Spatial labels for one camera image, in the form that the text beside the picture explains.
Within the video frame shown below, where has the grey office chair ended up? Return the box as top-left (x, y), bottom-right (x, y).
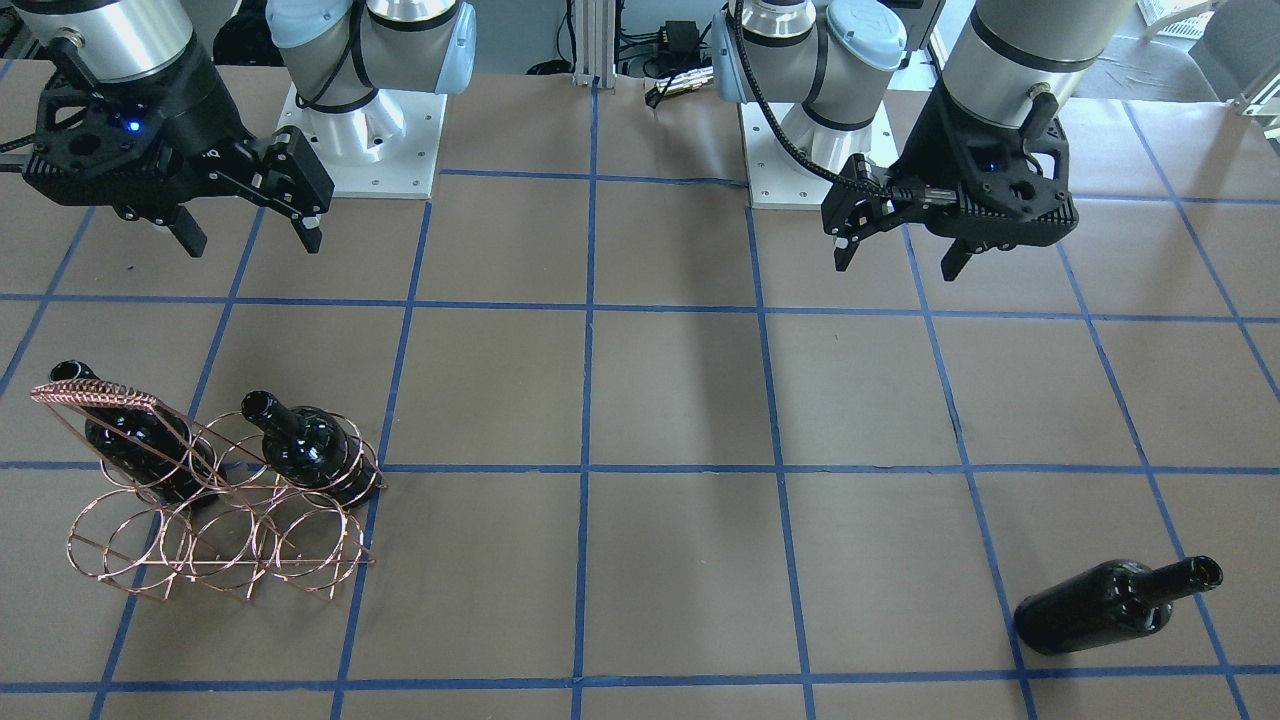
top-left (1190, 1), bottom-right (1279, 114)

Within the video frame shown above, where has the copper wire wine rack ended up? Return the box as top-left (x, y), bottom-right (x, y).
top-left (29, 379), bottom-right (375, 602)

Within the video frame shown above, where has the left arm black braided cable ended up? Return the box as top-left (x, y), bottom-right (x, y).
top-left (728, 0), bottom-right (961, 206)

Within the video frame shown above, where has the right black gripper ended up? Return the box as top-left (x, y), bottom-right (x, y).
top-left (22, 42), bottom-right (335, 258)

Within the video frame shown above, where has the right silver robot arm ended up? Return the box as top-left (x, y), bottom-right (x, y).
top-left (3, 1), bottom-right (477, 258)

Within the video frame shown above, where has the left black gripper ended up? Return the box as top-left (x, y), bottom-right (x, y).
top-left (820, 85), bottom-right (1079, 282)

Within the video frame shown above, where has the black power adapter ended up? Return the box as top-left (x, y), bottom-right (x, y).
top-left (658, 20), bottom-right (701, 61)

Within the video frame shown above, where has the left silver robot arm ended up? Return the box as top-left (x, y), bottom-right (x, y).
top-left (710, 1), bottom-right (1129, 281)

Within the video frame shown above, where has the aluminium frame post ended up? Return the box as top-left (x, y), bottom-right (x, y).
top-left (570, 0), bottom-right (618, 92)

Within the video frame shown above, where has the dark wine bottle rack inner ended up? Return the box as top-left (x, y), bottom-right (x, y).
top-left (241, 389), bottom-right (378, 509)

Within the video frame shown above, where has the dark wine bottle rack end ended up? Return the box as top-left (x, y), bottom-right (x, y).
top-left (83, 406), bottom-right (216, 512)

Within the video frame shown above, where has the dark wine bottle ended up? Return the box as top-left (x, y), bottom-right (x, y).
top-left (1014, 555), bottom-right (1224, 655)

